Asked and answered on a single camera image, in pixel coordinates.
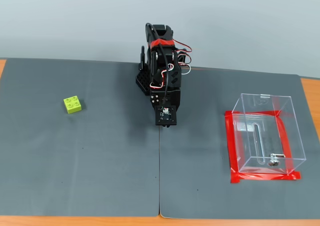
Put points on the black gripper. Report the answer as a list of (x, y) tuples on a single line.
[(155, 97)]

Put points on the green lego block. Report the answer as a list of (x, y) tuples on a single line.
[(72, 105)]

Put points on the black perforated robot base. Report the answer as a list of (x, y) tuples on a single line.
[(142, 82)]

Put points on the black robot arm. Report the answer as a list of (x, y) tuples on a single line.
[(156, 35)]

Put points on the transparent plastic box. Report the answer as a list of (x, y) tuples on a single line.
[(270, 135)]

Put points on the silver metal box latch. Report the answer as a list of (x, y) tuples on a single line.
[(273, 161)]

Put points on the dark grey mat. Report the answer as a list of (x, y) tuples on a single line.
[(75, 161), (200, 148)]

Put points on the red tape strip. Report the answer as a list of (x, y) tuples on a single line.
[(262, 177), (250, 113), (283, 135), (231, 148)]

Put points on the black table clamp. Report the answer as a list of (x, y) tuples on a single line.
[(182, 56), (142, 58)]

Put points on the red tape band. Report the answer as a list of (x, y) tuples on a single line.
[(162, 43)]

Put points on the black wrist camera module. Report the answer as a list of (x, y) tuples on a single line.
[(166, 115)]

